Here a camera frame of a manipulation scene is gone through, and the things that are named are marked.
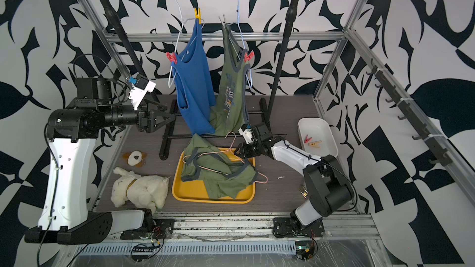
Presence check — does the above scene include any light green tank top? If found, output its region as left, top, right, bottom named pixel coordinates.
left=181, top=134, right=258, bottom=200

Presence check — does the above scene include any red clothespin on blue top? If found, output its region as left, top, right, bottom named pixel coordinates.
left=166, top=52, right=178, bottom=64

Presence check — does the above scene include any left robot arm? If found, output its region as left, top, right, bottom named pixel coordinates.
left=24, top=75, right=175, bottom=245

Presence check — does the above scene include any white wire hanger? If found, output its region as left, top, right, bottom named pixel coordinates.
left=166, top=0, right=203, bottom=89

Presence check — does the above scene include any blue wire hanger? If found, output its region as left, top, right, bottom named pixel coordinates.
left=222, top=0, right=255, bottom=90

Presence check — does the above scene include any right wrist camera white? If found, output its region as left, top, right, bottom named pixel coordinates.
left=239, top=124, right=256, bottom=144

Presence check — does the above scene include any blue tank top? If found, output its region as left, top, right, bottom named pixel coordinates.
left=171, top=20, right=216, bottom=135

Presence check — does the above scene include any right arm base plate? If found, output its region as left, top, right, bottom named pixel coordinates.
left=272, top=218, right=325, bottom=238

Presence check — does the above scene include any white plush dog toy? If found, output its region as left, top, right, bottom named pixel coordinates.
left=111, top=167, right=169, bottom=213

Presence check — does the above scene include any dark green printed tank top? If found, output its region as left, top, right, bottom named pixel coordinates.
left=210, top=23, right=251, bottom=136

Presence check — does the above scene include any left electronics board with wires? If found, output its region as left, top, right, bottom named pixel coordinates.
left=129, top=239, right=165, bottom=262

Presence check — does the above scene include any yellow clothespin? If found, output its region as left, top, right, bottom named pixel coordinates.
left=194, top=8, right=202, bottom=24

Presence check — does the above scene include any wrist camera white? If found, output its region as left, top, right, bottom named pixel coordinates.
left=128, top=75, right=156, bottom=111
left=239, top=124, right=256, bottom=144

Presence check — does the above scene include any pink wire hanger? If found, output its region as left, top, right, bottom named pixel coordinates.
left=181, top=130, right=268, bottom=185

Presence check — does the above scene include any brown white round toy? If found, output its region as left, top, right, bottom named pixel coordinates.
left=122, top=150, right=147, bottom=168

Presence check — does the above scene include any electronics board with wires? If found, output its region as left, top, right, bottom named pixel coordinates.
left=295, top=240, right=318, bottom=262
left=129, top=239, right=165, bottom=262

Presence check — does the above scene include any right electronics board with wires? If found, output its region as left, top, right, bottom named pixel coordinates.
left=295, top=240, right=318, bottom=262

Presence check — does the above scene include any white plastic bin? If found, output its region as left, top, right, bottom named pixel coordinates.
left=298, top=117, right=338, bottom=157

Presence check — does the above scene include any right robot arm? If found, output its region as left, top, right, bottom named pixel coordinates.
left=235, top=123, right=357, bottom=228

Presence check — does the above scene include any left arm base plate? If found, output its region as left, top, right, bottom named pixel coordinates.
left=120, top=219, right=175, bottom=240

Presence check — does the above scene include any black clothes rack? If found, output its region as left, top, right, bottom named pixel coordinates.
left=78, top=0, right=315, bottom=161

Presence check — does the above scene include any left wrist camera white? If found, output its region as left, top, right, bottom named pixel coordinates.
left=128, top=75, right=156, bottom=111

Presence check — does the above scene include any black wall hook rail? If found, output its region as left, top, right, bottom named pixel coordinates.
left=367, top=59, right=453, bottom=166

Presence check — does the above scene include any beige wooden clothespin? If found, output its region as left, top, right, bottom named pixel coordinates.
left=308, top=140, right=322, bottom=148

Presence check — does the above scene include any yellow plastic tray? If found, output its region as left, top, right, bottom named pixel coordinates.
left=172, top=148, right=258, bottom=204

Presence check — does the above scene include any small round alarm clock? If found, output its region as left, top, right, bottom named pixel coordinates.
left=299, top=185, right=308, bottom=198

